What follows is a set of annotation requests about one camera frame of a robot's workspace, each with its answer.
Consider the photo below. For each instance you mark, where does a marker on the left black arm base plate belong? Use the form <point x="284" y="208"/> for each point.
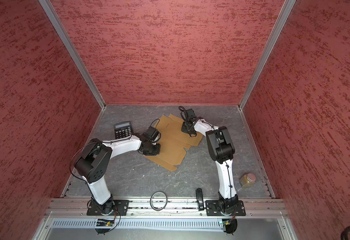
<point x="109" y="208"/>

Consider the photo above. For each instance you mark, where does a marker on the brown cardboard box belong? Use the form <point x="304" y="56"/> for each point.
<point x="173" y="142"/>

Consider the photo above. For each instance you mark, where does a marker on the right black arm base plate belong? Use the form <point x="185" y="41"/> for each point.
<point x="218" y="208"/>

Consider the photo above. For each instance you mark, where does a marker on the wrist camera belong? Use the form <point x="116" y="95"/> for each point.
<point x="189" y="115"/>
<point x="151" y="132"/>

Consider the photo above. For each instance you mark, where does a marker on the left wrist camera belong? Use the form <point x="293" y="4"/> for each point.
<point x="151" y="132"/>

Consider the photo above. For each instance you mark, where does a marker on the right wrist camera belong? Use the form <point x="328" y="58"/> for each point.
<point x="189" y="115"/>

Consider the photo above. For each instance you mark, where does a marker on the black desk calculator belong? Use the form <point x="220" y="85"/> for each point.
<point x="123" y="130"/>

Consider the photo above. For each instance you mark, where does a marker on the white perforated cable duct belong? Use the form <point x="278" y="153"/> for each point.
<point x="150" y="224"/>

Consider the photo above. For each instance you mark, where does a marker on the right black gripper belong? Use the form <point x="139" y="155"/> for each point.
<point x="184" y="129"/>

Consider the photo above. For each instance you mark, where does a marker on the aluminium front rail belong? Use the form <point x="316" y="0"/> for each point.
<point x="161" y="207"/>

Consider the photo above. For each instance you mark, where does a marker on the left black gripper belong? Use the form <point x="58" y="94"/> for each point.
<point x="156" y="152"/>

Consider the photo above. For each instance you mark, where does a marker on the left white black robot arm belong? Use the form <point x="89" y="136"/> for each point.
<point x="95" y="157"/>

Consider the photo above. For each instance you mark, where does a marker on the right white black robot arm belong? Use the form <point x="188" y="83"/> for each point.
<point x="221" y="150"/>

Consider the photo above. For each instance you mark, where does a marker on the jar with pink lid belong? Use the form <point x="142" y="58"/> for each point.
<point x="247" y="180"/>

